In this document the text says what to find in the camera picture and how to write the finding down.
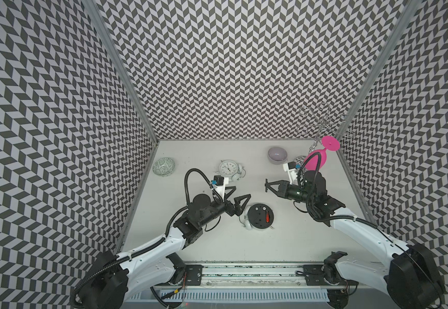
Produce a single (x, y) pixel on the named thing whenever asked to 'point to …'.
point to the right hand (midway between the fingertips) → (266, 188)
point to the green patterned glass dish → (163, 167)
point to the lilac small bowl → (277, 155)
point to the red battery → (267, 217)
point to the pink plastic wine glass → (329, 143)
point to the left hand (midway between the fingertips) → (243, 194)
